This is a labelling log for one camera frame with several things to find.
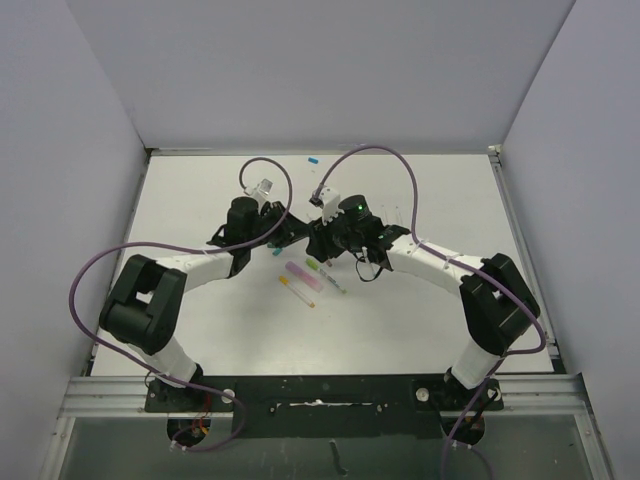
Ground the green cap pen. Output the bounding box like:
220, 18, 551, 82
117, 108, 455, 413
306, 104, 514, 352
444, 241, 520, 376
305, 257, 347, 294

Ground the aluminium right rail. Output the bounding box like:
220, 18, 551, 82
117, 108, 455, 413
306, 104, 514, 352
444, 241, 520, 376
487, 144, 566, 374

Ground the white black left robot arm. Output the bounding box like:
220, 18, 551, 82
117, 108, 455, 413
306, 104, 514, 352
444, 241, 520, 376
99, 197, 308, 411

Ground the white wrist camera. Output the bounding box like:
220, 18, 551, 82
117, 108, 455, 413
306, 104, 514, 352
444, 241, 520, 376
309, 184, 344, 225
245, 178, 273, 199

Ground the aluminium rail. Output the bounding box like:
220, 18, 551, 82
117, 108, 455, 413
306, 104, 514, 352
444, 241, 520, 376
487, 144, 566, 374
41, 374, 613, 479

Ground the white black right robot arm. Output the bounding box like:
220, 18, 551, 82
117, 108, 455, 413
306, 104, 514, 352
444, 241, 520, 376
307, 188, 540, 409

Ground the aluminium front rail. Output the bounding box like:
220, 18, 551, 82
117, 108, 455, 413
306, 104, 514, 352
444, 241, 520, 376
41, 374, 613, 479

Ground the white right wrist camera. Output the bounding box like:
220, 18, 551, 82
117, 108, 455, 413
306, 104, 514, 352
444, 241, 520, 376
309, 184, 344, 225

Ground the purple highlighter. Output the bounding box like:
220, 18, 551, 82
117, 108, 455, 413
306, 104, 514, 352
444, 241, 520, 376
285, 261, 323, 292

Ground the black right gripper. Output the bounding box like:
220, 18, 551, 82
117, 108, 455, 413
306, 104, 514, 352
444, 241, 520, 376
308, 207, 363, 263

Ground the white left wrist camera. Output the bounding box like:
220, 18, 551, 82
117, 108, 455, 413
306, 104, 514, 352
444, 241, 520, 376
245, 178, 273, 199

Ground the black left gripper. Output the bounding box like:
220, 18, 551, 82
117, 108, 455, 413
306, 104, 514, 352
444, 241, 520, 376
245, 201, 310, 249

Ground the yellow cap pen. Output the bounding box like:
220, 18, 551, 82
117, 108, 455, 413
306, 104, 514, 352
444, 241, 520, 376
279, 276, 315, 308

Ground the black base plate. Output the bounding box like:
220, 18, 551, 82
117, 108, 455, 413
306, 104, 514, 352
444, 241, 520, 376
144, 374, 504, 447

